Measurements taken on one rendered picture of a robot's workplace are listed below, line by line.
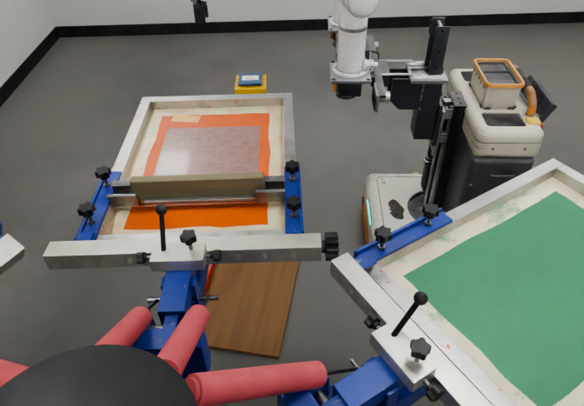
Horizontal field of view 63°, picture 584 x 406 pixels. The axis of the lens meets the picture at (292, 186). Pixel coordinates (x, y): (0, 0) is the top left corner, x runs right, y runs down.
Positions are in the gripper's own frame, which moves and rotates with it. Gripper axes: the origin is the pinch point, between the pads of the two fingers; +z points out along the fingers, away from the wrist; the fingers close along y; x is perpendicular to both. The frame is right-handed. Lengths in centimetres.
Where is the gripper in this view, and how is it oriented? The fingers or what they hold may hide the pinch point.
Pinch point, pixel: (201, 14)
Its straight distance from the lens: 161.0
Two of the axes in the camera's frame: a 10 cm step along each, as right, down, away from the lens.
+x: -10.0, 0.0, 0.3
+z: 0.2, 7.7, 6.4
